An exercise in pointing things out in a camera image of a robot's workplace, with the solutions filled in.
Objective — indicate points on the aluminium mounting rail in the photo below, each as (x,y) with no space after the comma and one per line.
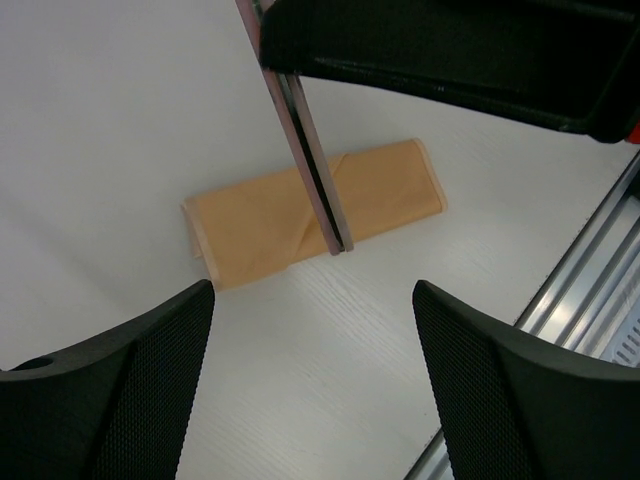
(585,299)

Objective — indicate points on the pink-handled table knife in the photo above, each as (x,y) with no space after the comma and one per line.
(293,111)

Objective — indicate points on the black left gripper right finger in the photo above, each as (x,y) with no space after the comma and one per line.
(513,406)

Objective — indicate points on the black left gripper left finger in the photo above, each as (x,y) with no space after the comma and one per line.
(114,406)

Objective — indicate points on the peach cloth napkin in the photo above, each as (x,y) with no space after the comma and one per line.
(258,228)

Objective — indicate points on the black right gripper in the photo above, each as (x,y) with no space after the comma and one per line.
(568,66)

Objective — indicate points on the slotted grey cable duct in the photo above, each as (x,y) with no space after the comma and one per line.
(624,347)

